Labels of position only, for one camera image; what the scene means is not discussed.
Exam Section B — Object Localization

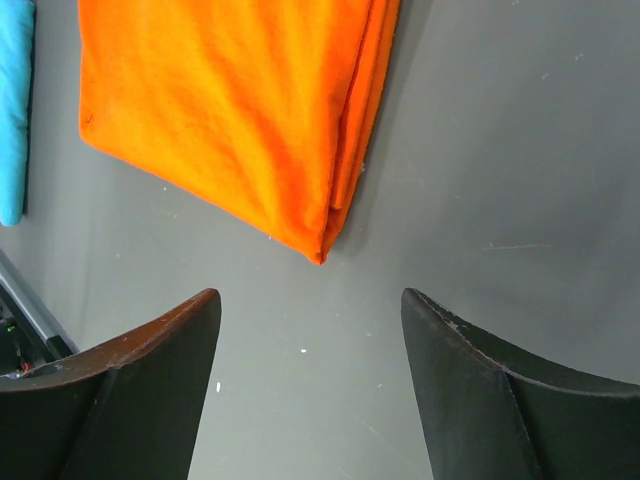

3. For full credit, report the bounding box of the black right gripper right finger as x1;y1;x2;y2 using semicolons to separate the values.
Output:
401;288;639;479

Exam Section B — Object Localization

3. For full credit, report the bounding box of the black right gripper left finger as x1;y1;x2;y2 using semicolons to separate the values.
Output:
1;288;221;479

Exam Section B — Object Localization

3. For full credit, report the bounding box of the orange t-shirt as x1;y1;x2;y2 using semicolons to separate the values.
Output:
78;1;400;264

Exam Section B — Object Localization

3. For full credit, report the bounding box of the folded light blue t-shirt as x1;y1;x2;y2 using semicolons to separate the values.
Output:
1;0;35;226

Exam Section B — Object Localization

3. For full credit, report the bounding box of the aluminium frame rail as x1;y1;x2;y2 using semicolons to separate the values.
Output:
1;252;79;361

